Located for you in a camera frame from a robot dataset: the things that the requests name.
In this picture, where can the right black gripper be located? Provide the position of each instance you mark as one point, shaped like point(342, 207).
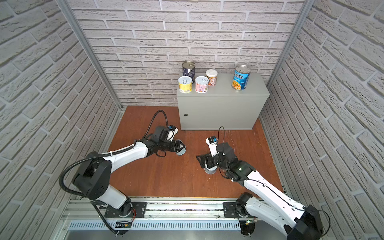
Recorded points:
point(204, 160)

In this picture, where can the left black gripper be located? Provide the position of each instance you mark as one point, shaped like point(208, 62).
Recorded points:
point(173, 145)

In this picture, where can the silver can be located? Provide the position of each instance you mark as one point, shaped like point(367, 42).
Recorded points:
point(210, 171)
point(181, 148)

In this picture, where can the yellow label pull-tab can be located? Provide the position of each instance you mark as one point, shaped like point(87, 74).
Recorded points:
point(185, 84)

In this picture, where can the white lid purple can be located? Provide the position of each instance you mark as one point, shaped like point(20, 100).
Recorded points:
point(201, 84)

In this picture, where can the dark purple label can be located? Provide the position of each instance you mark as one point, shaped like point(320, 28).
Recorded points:
point(189, 69)

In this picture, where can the white lid orange can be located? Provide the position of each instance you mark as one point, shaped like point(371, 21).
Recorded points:
point(212, 74)

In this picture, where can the blue label soup can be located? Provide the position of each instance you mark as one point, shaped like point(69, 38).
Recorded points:
point(241, 77)

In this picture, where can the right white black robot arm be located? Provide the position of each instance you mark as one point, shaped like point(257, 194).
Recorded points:
point(263, 200)

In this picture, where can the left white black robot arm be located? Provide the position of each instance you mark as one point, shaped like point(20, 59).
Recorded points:
point(93, 176)

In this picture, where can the grey metal cabinet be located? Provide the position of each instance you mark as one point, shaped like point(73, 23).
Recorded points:
point(223, 106)

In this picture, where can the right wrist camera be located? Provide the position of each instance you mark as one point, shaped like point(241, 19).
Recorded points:
point(212, 142)

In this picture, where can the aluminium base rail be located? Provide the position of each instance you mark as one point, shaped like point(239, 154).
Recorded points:
point(202, 209)

